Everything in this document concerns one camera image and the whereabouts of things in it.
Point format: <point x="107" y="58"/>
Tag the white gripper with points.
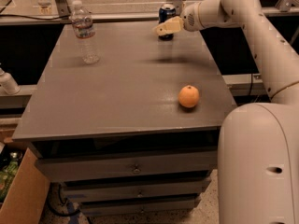
<point x="189" y="20"/>

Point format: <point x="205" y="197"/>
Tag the blue pepsi can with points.
<point x="166" y="12"/>

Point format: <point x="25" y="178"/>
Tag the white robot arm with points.
<point x="258" y="152"/>

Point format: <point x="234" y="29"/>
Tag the orange fruit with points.
<point x="188" y="96"/>

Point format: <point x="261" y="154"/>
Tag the clear plastic water bottle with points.
<point x="82" y="23"/>

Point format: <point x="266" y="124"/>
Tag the grey drawer cabinet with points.
<point x="126" y="103"/>

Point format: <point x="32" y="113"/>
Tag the middle grey drawer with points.
<point x="136" y="190"/>

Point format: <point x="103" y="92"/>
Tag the grey drawer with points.
<point x="136" y="190"/>
<point x="98" y="167"/>
<point x="138" y="206"/>

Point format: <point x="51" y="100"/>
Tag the white bottle at left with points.
<point x="8" y="83"/>

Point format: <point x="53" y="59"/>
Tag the top grey drawer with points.
<point x="98" y="167"/>

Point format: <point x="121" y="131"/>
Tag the bottom grey drawer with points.
<point x="138" y="206"/>

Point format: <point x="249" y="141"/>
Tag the green packets in box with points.
<point x="8" y="173"/>

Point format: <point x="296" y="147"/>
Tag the brown cardboard box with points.
<point x="28" y="192"/>

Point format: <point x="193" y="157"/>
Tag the grey metal frame rail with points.
<point x="16" y="19"/>

